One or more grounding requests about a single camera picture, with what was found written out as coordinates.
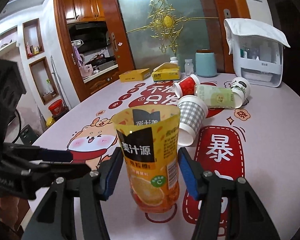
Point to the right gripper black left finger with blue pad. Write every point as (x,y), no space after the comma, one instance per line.
(54,217)

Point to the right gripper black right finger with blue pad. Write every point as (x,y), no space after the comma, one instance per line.
(247,216)

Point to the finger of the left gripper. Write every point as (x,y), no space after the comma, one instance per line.
(43,174)
(32,153)

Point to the orange juice label cup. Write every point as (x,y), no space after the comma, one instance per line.
(148,137)

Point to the grey checkered paper cup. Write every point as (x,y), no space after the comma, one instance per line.
(193,112)

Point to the green label clear cup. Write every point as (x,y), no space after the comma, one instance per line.
(215,97)

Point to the white panda paper cup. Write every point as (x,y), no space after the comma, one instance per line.
(241,90)

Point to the red paper cup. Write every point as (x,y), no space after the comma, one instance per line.
(186,86)

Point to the red bucket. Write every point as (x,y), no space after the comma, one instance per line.
(56,107)

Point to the flat yellow box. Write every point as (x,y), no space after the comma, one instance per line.
(135,75)

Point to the yellow tissue box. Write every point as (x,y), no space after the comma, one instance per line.
(166,72)

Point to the light blue canister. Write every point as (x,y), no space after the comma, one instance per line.
(205,63)

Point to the small clear glass jar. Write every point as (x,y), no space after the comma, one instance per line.
(189,68)

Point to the white pill bottle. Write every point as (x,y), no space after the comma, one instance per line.
(174,60)

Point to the white storage organizer box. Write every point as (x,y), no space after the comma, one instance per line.
(257,50)

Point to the frosted glass door gold ornament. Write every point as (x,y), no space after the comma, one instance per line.
(157,30)

